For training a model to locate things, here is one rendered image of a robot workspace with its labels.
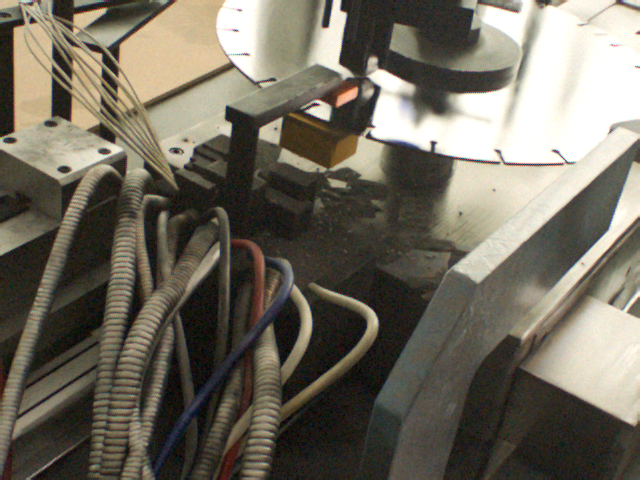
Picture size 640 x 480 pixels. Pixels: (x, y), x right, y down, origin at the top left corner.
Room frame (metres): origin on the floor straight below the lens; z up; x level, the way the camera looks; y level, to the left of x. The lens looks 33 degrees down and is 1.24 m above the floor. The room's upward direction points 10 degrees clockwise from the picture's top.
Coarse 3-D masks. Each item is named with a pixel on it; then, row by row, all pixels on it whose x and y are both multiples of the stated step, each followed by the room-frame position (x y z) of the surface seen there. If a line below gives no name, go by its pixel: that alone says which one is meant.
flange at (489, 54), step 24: (480, 24) 0.73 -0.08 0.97; (408, 48) 0.70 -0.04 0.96; (432, 48) 0.71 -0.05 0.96; (456, 48) 0.71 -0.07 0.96; (480, 48) 0.72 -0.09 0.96; (504, 48) 0.73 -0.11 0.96; (432, 72) 0.68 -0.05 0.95; (456, 72) 0.68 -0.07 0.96; (480, 72) 0.69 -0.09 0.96; (504, 72) 0.70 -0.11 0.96
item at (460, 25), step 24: (384, 0) 0.65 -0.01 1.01; (408, 0) 0.65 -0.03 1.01; (432, 0) 0.65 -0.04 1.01; (456, 0) 0.65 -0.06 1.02; (360, 24) 0.65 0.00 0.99; (384, 24) 0.67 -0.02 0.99; (408, 24) 0.65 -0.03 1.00; (432, 24) 0.65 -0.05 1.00; (456, 24) 0.65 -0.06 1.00; (360, 48) 0.65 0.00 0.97; (384, 48) 0.67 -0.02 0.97; (360, 72) 0.65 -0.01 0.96
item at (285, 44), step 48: (240, 0) 0.76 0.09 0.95; (288, 0) 0.78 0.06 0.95; (336, 0) 0.80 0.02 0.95; (528, 0) 0.88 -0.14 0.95; (240, 48) 0.68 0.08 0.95; (288, 48) 0.69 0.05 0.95; (336, 48) 0.70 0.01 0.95; (528, 48) 0.77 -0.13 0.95; (576, 48) 0.79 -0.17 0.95; (624, 48) 0.81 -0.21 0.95; (384, 96) 0.64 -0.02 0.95; (432, 96) 0.65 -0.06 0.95; (480, 96) 0.67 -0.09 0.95; (528, 96) 0.68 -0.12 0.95; (576, 96) 0.69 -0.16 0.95; (624, 96) 0.71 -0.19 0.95; (480, 144) 0.59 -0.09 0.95; (528, 144) 0.61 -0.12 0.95; (576, 144) 0.62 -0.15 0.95
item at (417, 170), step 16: (384, 144) 0.73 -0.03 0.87; (432, 144) 0.71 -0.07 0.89; (384, 160) 0.72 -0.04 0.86; (400, 160) 0.71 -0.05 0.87; (416, 160) 0.71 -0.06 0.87; (432, 160) 0.71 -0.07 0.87; (448, 160) 0.72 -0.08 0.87; (400, 176) 0.71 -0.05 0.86; (416, 176) 0.71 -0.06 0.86; (432, 176) 0.71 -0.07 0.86; (448, 176) 0.72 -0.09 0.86
